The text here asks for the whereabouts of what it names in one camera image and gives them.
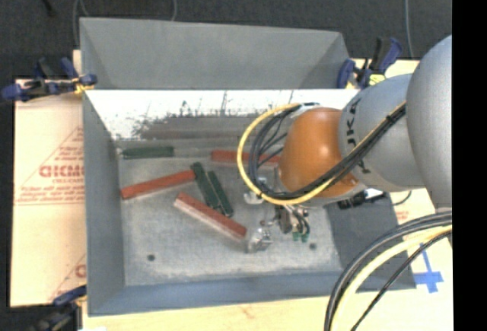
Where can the red-brown flat block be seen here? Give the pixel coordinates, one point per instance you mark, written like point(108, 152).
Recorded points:
point(211, 215)
point(156, 185)
point(224, 156)

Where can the dark green flat block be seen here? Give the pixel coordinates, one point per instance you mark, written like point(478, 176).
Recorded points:
point(148, 151)
point(205, 186)
point(221, 194)

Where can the brown cardboard board red print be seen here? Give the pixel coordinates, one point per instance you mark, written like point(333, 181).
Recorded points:
point(45, 207)

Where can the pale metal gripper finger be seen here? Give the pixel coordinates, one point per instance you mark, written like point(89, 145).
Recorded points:
point(266, 223)
point(260, 240)

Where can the black cylinder on white bracket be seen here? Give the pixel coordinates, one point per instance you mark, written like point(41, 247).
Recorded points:
point(352, 201)

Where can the grey metal bin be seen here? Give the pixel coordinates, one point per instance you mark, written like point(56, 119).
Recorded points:
point(190, 257)

